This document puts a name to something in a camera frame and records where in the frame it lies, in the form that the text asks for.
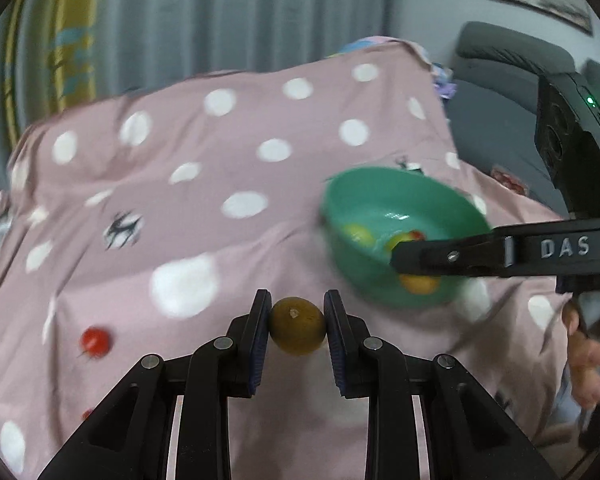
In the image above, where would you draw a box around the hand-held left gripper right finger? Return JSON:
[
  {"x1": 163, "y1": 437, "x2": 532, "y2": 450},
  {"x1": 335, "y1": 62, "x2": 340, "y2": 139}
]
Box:
[{"x1": 323, "y1": 289, "x2": 538, "y2": 480}]

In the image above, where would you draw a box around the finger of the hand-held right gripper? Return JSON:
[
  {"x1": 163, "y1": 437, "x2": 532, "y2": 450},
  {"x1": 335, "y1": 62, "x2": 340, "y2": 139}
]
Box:
[{"x1": 389, "y1": 227, "x2": 507, "y2": 279}]

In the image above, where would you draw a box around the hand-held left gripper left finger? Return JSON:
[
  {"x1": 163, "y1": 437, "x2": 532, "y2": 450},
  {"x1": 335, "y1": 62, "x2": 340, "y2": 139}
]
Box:
[{"x1": 37, "y1": 289, "x2": 273, "y2": 480}]

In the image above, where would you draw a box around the brown longan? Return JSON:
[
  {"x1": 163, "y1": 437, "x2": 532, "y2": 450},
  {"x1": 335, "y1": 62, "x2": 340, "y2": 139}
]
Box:
[{"x1": 270, "y1": 297, "x2": 327, "y2": 357}]

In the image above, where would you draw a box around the orange mandarin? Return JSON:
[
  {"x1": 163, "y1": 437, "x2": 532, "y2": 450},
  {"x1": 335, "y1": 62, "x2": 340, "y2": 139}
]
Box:
[{"x1": 400, "y1": 274, "x2": 441, "y2": 296}]

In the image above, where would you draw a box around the green plastic bowl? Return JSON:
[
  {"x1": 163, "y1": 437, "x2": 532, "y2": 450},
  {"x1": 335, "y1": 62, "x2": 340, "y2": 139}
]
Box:
[{"x1": 320, "y1": 166, "x2": 493, "y2": 310}]

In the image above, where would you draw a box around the small pale green jujube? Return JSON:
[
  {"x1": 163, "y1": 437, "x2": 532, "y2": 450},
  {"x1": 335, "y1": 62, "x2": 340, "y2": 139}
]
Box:
[{"x1": 342, "y1": 224, "x2": 376, "y2": 249}]

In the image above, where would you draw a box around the person's right hand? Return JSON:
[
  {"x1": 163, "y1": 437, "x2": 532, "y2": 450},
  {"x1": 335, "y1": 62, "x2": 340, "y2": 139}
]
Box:
[{"x1": 560, "y1": 302, "x2": 600, "y2": 411}]

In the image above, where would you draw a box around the small red patterned cloth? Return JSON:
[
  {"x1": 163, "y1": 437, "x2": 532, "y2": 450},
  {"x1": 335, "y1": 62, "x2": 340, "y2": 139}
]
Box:
[{"x1": 490, "y1": 164, "x2": 529, "y2": 197}]

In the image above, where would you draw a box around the grey sofa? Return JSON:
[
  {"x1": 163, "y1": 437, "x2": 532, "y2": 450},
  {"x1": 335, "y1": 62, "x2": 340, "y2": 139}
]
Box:
[{"x1": 442, "y1": 21, "x2": 600, "y2": 221}]

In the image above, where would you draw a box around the red cherry tomato green stem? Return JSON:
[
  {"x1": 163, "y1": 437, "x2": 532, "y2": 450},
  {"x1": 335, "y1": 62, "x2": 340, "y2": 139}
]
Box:
[{"x1": 78, "y1": 327, "x2": 114, "y2": 360}]

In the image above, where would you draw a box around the pink polka dot blanket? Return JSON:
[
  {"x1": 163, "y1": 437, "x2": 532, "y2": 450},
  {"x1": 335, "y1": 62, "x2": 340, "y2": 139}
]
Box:
[{"x1": 0, "y1": 35, "x2": 576, "y2": 480}]

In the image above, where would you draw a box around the yellow patterned curtain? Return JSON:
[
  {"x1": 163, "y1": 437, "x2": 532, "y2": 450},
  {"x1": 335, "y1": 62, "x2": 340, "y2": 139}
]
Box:
[{"x1": 0, "y1": 0, "x2": 106, "y2": 151}]

